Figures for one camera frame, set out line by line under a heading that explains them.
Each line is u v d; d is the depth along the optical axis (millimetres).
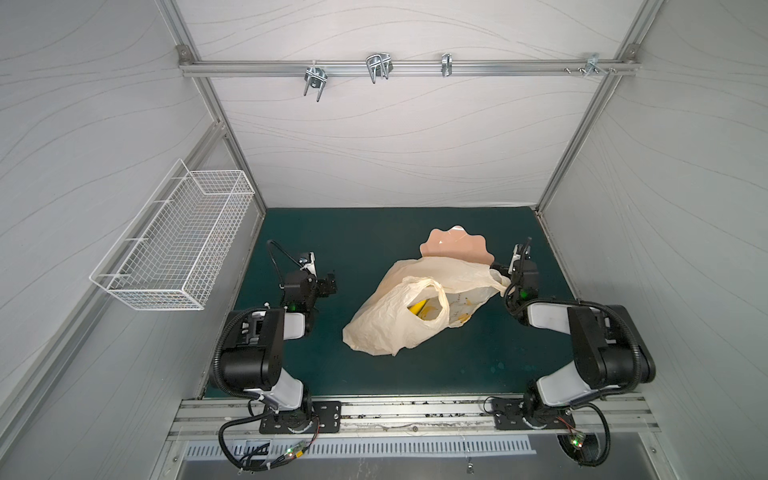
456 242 1074
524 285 722
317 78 801
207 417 752
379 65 765
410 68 795
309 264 820
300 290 715
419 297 602
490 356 836
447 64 783
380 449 703
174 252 689
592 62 765
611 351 458
